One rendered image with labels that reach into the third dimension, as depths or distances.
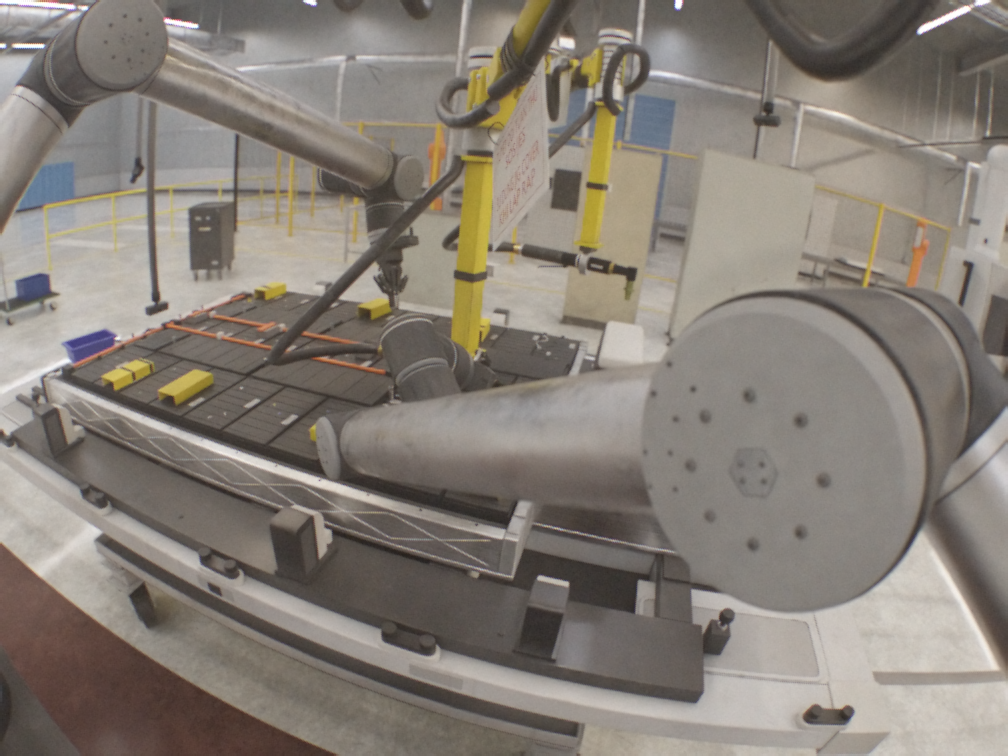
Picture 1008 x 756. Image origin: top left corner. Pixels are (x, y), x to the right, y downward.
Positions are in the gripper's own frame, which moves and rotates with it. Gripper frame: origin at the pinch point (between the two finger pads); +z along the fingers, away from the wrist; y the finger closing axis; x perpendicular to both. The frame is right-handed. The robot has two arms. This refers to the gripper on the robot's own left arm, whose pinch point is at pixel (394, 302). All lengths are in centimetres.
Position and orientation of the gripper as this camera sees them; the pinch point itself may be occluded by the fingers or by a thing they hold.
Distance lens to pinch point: 144.2
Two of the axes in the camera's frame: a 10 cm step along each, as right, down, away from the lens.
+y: -4.7, 1.3, -8.7
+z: 1.2, 9.9, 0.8
